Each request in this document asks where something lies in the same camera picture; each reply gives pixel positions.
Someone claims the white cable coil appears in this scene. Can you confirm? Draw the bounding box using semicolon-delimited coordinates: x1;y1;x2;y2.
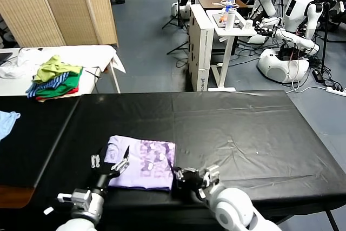
212;0;238;10

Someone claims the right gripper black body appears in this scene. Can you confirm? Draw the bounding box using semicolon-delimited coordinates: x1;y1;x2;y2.
171;168;206;202

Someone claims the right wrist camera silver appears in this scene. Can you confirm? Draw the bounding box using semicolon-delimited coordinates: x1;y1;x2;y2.
203;164;220;187

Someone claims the white power strip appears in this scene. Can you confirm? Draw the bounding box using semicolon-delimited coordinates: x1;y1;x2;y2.
325;86;346;96

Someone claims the green garment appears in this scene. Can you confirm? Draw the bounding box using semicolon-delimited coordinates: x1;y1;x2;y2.
35;67;83;98

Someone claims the white rolling side table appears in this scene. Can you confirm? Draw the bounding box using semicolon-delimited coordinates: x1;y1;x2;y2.
205;9;257;92

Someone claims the white humanoid robot with base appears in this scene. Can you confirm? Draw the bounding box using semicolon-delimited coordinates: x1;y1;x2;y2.
254;0;325;84

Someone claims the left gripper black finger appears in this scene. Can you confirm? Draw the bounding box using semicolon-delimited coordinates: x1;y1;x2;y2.
90;154;101;169
111;146;130;174

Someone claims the small black table cover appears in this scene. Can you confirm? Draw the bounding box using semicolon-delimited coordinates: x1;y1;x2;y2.
0;96;79;188

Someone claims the white floor cable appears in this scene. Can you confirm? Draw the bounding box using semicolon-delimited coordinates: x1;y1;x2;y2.
286;79;328;94

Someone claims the bamboo folding screen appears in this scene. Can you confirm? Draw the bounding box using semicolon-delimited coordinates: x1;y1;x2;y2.
0;0;119;49

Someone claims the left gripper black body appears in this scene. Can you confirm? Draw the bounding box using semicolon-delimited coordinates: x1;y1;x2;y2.
90;163;119;195

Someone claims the small white robot base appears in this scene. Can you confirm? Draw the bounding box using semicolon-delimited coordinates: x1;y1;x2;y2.
170;2;191;20

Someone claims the grey tablet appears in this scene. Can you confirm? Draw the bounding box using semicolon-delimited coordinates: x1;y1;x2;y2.
212;14;244;29

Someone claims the black tripod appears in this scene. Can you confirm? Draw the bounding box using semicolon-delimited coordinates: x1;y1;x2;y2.
161;0;189;30

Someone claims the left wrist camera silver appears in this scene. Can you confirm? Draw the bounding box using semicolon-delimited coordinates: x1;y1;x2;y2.
57;189;92;206

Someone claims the black table leg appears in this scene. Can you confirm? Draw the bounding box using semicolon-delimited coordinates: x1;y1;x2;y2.
325;210;339;231

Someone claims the large black table cover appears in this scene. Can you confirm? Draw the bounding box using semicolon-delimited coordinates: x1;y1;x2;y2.
34;89;346;217

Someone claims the light blue garment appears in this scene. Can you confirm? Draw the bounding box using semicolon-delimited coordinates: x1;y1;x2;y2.
0;111;21;142

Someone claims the blue striped garment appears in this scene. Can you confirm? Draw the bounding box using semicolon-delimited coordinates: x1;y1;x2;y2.
25;72;78;100

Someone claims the lavender t-shirt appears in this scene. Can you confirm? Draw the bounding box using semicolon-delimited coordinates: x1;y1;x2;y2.
104;135;176;192

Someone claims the white cloth on table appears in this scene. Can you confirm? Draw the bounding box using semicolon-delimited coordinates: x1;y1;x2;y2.
0;49;48;80

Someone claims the white cloth covered table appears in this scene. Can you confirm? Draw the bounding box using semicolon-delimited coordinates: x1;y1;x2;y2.
0;45;127;97

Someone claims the beige garment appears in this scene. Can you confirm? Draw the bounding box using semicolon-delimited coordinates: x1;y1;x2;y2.
36;94;82;104

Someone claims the yellow-green garment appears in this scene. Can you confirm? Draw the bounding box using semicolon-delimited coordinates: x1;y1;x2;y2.
32;55;83;84

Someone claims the black strap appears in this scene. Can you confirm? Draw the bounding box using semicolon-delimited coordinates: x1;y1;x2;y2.
85;70;101;80

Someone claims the black light stand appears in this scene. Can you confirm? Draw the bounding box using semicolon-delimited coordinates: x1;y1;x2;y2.
320;1;332;74

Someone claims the tall white cardboard box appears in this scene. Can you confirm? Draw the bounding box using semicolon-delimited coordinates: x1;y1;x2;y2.
188;4;214;93

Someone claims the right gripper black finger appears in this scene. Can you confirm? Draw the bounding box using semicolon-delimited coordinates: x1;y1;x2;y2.
167;158;184;180

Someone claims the white insulated bottle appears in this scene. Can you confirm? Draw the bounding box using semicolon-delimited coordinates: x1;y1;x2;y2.
224;9;235;32

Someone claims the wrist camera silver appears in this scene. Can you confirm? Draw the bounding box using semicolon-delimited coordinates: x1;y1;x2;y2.
57;189;92;206
203;164;220;187

